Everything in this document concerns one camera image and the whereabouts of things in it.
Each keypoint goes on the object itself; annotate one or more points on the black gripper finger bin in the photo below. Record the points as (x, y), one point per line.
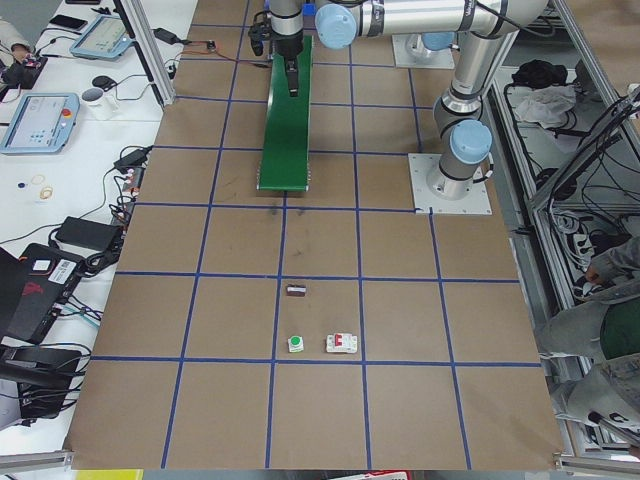
(288, 72)
(294, 78)

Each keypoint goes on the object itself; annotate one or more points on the black gripper body near bin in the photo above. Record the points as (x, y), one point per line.
(287, 46)

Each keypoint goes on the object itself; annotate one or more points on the black cylindrical capacitor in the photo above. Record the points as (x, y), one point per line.
(296, 290)

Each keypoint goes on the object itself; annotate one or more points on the silver robot arm near capacitor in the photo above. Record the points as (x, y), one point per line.
(484, 25)

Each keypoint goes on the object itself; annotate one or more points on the silver robot arm near bin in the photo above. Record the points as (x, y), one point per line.
(286, 29)

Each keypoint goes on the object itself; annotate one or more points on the green conveyor belt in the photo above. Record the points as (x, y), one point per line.
(285, 155)

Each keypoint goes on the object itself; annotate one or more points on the black computer mouse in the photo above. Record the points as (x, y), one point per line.
(104, 82)

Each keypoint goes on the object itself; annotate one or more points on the white mug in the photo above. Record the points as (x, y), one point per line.
(99, 104)

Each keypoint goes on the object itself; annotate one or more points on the teach pendant near mug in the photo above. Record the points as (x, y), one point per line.
(42, 124)

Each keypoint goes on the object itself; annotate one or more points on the black power adapter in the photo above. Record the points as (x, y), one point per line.
(88, 234)

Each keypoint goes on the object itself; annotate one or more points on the green push button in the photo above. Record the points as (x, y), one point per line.
(295, 344)

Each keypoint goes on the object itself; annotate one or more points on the black laptop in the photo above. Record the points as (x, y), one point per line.
(33, 287)

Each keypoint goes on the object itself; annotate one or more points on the person in grey jacket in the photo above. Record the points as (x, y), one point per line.
(608, 333)

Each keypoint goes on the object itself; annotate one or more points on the aluminium frame post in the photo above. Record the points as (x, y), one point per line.
(138, 28)

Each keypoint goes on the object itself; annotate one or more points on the white circuit breaker red switch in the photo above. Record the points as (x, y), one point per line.
(342, 343)

